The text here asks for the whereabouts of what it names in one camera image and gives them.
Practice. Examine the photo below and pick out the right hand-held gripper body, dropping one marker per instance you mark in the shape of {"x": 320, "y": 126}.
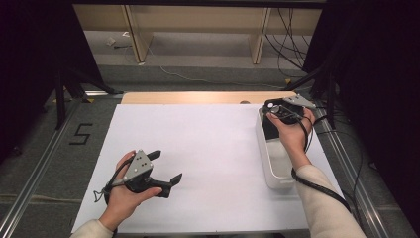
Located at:
{"x": 287, "y": 109}

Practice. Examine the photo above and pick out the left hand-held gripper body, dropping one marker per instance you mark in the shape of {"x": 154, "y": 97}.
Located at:
{"x": 140, "y": 168}

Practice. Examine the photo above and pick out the white plastic storage bin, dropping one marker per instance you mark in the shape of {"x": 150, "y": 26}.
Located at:
{"x": 279, "y": 172}

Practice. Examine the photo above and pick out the person's right hand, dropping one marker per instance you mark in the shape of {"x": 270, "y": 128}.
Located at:
{"x": 294, "y": 139}

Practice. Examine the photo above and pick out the person's left hand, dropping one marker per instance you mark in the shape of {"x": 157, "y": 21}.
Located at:
{"x": 124, "y": 201}

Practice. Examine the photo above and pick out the white table cover sheet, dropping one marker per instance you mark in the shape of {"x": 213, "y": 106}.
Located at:
{"x": 204, "y": 148}

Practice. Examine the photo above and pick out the black metal stand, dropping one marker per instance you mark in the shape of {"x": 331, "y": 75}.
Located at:
{"x": 331, "y": 99}
{"x": 60, "y": 99}

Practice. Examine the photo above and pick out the black curtain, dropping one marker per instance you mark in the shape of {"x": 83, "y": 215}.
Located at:
{"x": 33, "y": 66}
{"x": 379, "y": 82}

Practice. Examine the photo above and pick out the beige wooden shelf unit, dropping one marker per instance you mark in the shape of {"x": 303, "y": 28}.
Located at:
{"x": 198, "y": 18}

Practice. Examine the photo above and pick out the aluminium floor rail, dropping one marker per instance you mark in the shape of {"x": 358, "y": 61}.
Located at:
{"x": 350, "y": 172}
{"x": 29, "y": 185}

